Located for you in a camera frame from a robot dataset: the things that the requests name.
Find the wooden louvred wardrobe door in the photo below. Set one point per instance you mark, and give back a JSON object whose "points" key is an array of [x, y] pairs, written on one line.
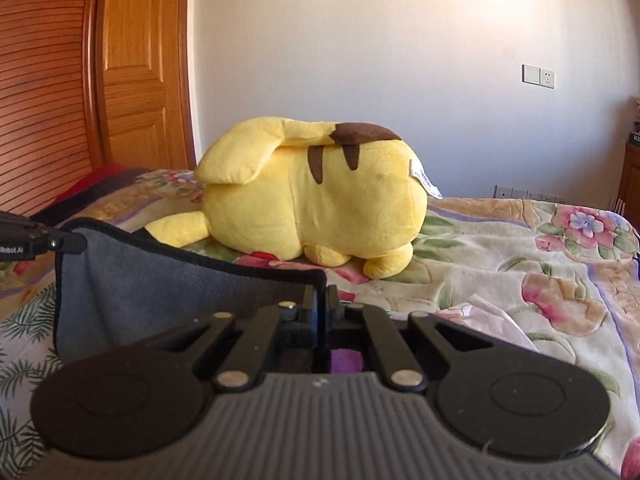
{"points": [[40, 85]]}

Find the grey towel with black edge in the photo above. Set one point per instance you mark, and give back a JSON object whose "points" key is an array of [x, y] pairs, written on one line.
{"points": [[165, 290]]}

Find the wooden bedside cabinet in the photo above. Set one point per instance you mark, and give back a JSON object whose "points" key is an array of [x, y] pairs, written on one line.
{"points": [[631, 180]]}

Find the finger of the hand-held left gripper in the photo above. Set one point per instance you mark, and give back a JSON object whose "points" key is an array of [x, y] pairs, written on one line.
{"points": [[62, 241]]}

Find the wooden panel door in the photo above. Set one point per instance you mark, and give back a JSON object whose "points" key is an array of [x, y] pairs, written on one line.
{"points": [[140, 60]]}

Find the leaf print bed sheet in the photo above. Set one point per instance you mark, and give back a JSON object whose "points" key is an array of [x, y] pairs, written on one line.
{"points": [[22, 350]]}

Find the white wall socket row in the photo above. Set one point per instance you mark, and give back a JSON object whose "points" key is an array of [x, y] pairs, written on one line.
{"points": [[530, 194]]}

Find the white crumpled tissue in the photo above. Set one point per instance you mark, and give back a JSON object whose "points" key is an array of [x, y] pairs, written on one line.
{"points": [[492, 317]]}

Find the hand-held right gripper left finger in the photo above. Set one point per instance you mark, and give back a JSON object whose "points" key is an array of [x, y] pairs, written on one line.
{"points": [[314, 310]]}

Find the white wall switch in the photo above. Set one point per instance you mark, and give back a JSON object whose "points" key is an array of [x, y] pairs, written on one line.
{"points": [[538, 76]]}

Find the yellow plush toy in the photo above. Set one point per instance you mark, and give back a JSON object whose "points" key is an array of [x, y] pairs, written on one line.
{"points": [[320, 195]]}

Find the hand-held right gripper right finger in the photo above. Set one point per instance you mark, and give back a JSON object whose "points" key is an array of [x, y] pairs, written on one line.
{"points": [[331, 307]]}

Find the floral bed blanket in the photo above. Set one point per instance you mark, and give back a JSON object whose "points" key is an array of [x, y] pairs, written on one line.
{"points": [[500, 270]]}

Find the red and dark pillow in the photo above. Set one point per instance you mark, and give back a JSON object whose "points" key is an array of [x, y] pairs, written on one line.
{"points": [[85, 192]]}

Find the purple cloth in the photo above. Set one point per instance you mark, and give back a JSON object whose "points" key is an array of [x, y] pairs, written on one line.
{"points": [[346, 361]]}

